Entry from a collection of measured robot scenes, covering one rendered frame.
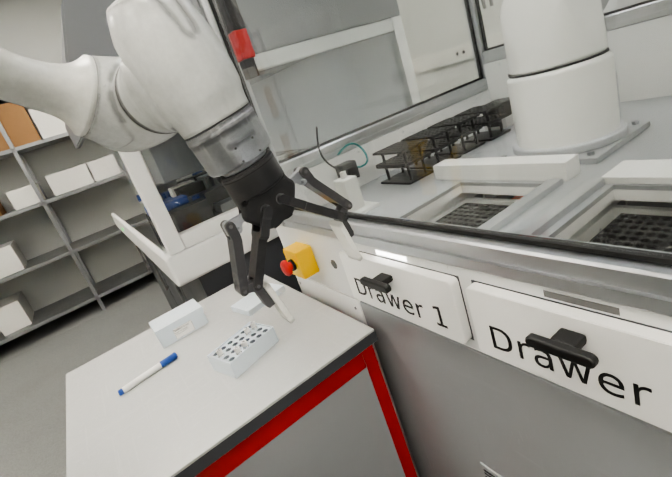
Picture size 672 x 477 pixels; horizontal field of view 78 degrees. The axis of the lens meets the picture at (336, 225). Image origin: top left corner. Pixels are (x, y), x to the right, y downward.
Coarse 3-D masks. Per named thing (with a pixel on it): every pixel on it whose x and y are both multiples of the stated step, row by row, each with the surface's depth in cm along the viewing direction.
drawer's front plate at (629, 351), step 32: (480, 288) 55; (480, 320) 57; (512, 320) 52; (544, 320) 48; (576, 320) 44; (608, 320) 43; (512, 352) 55; (608, 352) 43; (640, 352) 40; (576, 384) 48; (640, 384) 42; (640, 416) 43
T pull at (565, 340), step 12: (528, 336) 46; (540, 336) 46; (552, 336) 45; (564, 336) 45; (576, 336) 44; (540, 348) 45; (552, 348) 44; (564, 348) 43; (576, 348) 43; (576, 360) 42; (588, 360) 41
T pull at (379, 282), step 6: (378, 276) 71; (384, 276) 71; (390, 276) 70; (360, 282) 73; (366, 282) 71; (372, 282) 70; (378, 282) 69; (384, 282) 70; (372, 288) 70; (378, 288) 69; (384, 288) 67; (390, 288) 67
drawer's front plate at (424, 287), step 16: (368, 256) 76; (352, 272) 82; (368, 272) 77; (384, 272) 72; (400, 272) 68; (416, 272) 65; (432, 272) 63; (352, 288) 85; (400, 288) 70; (416, 288) 66; (432, 288) 63; (448, 288) 60; (384, 304) 77; (400, 304) 72; (432, 304) 65; (448, 304) 61; (416, 320) 70; (432, 320) 67; (448, 320) 63; (464, 320) 62; (448, 336) 65; (464, 336) 62
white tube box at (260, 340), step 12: (240, 336) 91; (252, 336) 90; (264, 336) 89; (276, 336) 91; (216, 348) 89; (228, 348) 88; (240, 348) 87; (252, 348) 86; (264, 348) 88; (216, 360) 85; (228, 360) 84; (240, 360) 84; (252, 360) 86; (228, 372) 84; (240, 372) 84
